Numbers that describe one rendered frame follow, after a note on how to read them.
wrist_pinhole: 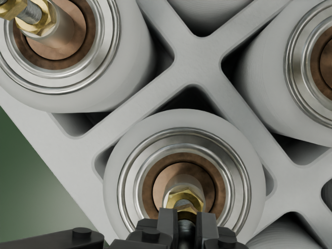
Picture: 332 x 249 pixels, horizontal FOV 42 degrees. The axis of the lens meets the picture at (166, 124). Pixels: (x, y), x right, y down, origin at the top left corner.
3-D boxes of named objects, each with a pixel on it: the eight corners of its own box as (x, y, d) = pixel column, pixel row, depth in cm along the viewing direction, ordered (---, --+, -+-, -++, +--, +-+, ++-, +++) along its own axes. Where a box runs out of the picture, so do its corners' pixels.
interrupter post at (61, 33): (83, 16, 25) (67, 2, 22) (69, 56, 25) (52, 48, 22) (44, 2, 25) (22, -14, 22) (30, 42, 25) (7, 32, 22)
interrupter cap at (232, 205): (217, 104, 25) (218, 104, 24) (271, 226, 25) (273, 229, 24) (97, 158, 25) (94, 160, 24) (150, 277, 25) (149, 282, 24)
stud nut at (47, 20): (61, 7, 22) (56, 3, 21) (50, 40, 22) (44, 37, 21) (24, -6, 22) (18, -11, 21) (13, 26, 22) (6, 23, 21)
